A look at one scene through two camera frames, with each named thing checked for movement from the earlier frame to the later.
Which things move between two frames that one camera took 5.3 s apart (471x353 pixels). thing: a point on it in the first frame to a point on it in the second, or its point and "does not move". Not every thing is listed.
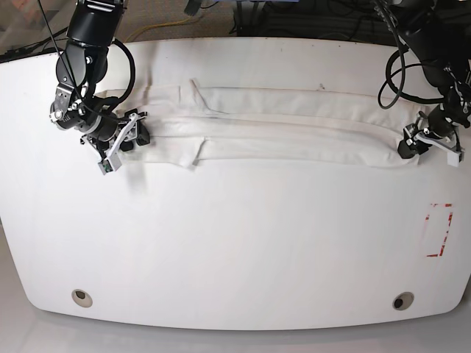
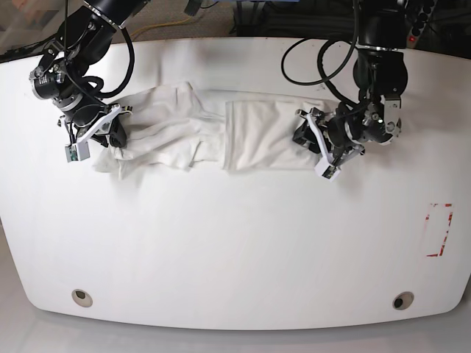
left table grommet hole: [82, 298] does not move
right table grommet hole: [402, 301] does not move
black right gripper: [454, 109] to [374, 121]
